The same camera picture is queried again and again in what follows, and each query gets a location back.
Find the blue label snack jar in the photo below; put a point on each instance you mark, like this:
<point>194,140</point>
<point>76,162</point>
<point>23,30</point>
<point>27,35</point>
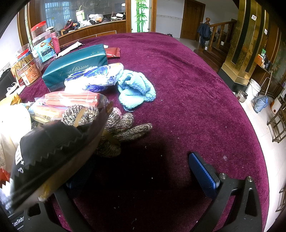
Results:
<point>44,47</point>

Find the teal facial tissue pack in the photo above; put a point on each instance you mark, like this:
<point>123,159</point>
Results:
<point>77,61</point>

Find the blue white plastic bag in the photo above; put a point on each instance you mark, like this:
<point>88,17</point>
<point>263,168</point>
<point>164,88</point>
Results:
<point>94,79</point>

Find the white papers on table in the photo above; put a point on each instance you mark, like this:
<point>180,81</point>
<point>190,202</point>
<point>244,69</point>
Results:
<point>70,48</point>

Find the wooden counter cabinet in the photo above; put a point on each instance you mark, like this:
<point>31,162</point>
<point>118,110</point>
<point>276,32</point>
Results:
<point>97,30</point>

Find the red stick pack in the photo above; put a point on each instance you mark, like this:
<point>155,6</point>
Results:
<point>68,99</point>

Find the orange label clear jar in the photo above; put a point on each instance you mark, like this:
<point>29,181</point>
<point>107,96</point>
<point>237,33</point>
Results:
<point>29,72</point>

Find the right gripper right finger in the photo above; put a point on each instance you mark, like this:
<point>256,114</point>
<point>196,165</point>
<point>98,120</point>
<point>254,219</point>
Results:
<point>245,213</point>

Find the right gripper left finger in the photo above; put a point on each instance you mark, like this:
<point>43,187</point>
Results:
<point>38,217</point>

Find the light blue knitted cloth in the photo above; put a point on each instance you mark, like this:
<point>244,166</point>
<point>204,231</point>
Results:
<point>134,89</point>

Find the white plastic bucket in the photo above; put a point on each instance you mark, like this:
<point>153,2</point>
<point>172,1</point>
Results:
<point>253,89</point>

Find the purple velvet tablecloth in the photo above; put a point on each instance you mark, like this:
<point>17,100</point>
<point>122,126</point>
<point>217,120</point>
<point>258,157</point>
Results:
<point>149,186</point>

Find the red wrapper packet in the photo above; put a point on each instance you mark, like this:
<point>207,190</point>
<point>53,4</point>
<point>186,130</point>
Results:
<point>112,52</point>

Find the wooden stair railing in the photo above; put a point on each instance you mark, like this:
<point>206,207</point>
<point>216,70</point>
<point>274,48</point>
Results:
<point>221,34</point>

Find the clear jar red lid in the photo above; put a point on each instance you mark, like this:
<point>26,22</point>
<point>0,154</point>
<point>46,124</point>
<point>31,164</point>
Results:
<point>38,29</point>

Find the black snack bag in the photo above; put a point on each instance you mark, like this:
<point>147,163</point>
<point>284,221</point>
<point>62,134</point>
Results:
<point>47,157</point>

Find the blue water jug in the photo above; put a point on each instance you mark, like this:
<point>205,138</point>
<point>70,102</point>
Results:
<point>260,103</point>

